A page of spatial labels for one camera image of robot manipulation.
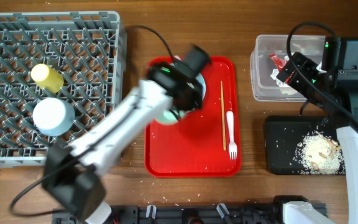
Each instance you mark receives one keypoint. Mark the light blue cup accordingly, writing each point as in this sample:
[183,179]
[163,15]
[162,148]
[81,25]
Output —
[53,117]

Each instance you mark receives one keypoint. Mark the red plastic tray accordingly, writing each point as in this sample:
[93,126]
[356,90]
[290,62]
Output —
[193,147]

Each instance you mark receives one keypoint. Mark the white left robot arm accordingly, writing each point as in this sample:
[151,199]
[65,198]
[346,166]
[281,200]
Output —
[73,173]

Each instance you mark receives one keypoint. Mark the yellow plastic cup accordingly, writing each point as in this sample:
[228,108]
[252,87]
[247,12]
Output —
[46,77]

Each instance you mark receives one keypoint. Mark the wooden chopstick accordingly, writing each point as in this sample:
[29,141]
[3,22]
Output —
[223,116]

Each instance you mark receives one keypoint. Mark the light blue plate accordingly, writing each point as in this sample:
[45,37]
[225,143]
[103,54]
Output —
[186,90]

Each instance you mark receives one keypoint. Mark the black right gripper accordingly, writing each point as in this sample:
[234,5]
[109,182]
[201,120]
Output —
[296,81]

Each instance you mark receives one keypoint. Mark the black plastic tray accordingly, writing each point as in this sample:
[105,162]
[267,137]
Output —
[283,133]

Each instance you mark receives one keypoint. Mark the white plastic fork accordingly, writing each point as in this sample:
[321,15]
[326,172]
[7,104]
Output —
[232,145]

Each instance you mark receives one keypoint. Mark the green bowl with rice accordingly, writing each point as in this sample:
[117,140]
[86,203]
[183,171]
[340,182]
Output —
[170,117]

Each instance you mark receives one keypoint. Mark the red snack wrapper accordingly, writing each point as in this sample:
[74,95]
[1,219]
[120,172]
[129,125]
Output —
[279,63]

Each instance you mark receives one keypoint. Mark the clear plastic waste bin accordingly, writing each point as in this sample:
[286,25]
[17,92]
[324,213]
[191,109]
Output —
[263,86]

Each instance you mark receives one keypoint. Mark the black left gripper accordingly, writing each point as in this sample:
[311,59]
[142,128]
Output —
[199,104]

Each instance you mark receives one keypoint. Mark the pile of rice and shells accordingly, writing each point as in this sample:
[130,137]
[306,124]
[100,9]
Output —
[318,154]

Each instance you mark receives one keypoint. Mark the white napkin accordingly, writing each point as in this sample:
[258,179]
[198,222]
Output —
[286,90]

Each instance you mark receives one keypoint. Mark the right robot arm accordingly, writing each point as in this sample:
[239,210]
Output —
[334,90]

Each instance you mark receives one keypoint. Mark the grey plastic dishwasher rack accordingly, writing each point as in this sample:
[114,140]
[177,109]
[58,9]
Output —
[87,48]

